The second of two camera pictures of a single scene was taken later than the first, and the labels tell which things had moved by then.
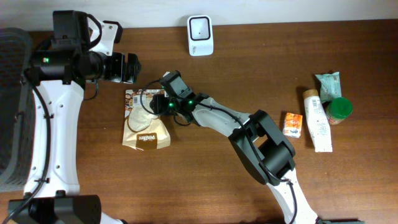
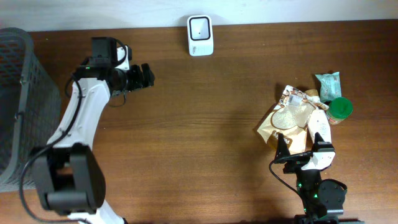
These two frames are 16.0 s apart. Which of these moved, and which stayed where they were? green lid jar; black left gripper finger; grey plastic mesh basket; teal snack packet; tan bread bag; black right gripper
Moved: black left gripper finger; black right gripper; tan bread bag
Stayed: teal snack packet; grey plastic mesh basket; green lid jar
